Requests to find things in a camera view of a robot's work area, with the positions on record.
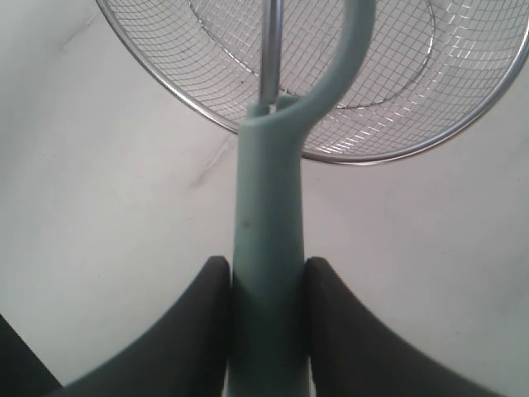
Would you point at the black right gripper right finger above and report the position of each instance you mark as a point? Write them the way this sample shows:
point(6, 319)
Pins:
point(353, 353)

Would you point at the teal handled peeler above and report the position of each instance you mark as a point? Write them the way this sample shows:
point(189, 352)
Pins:
point(268, 350)

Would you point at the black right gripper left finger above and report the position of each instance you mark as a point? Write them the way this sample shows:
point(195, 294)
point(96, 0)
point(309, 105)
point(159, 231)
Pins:
point(184, 353)

